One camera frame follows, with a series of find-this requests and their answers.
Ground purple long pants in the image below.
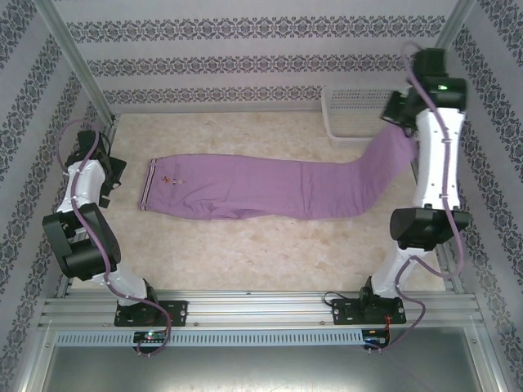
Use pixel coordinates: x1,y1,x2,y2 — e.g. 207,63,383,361
140,125,418,221

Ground white plastic mesh basket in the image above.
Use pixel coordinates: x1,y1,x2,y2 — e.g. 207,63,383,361
321,84,414,148

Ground grey metal panel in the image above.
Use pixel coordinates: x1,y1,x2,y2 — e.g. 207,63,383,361
38,345,498,392

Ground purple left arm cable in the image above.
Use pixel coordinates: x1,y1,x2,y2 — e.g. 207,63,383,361
56,118,172,359

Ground aluminium frame post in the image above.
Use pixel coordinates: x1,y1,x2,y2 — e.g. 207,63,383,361
433,0,477,49
35,0,118,122

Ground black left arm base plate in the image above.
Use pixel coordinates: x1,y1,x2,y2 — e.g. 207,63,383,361
114,300,190,327

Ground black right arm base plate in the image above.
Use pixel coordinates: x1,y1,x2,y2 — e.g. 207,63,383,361
330,296,408,327

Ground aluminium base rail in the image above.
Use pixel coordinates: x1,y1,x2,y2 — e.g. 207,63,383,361
38,287,487,328

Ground grey slotted cable duct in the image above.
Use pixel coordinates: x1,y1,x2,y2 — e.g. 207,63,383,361
55,329,365,346

